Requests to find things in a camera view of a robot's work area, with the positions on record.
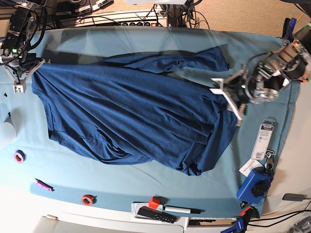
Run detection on grey blister package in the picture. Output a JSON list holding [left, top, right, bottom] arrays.
[[251, 117, 276, 160]]

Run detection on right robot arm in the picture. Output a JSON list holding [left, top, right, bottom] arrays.
[[0, 0, 51, 94]]

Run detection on blue box black knob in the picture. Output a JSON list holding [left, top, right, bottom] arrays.
[[236, 168, 273, 204]]

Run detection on white plastic cup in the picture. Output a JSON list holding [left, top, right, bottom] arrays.
[[0, 122, 17, 149]]

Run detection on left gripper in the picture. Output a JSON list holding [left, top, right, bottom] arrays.
[[210, 64, 248, 127]]

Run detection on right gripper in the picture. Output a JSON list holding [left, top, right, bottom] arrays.
[[3, 58, 51, 94]]

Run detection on blue spring clamp bottom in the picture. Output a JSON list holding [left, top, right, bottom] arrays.
[[221, 206, 254, 233]]

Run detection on white black marker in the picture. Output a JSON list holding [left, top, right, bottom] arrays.
[[163, 205, 204, 214]]

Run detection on blue t-shirt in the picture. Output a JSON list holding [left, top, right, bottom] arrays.
[[32, 47, 237, 176]]

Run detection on purple tape roll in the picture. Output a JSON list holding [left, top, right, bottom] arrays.
[[14, 150, 26, 163]]

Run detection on white paper card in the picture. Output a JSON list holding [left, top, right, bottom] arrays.
[[239, 159, 263, 177]]

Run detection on pink marker pen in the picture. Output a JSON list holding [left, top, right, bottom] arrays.
[[35, 179, 54, 192]]

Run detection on keys with carabiner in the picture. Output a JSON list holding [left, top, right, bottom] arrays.
[[265, 150, 275, 175]]

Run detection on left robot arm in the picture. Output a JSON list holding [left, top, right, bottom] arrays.
[[211, 24, 311, 126]]

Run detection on red tape roll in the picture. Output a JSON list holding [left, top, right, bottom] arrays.
[[81, 195, 96, 206]]

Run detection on grey small device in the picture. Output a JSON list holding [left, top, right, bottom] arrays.
[[282, 193, 305, 201]]

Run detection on black remote control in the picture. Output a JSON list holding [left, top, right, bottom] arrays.
[[138, 206, 177, 223]]

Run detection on blue black clamp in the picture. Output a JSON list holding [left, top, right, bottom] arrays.
[[281, 17, 297, 40]]

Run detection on red cube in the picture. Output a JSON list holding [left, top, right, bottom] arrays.
[[148, 197, 161, 210]]

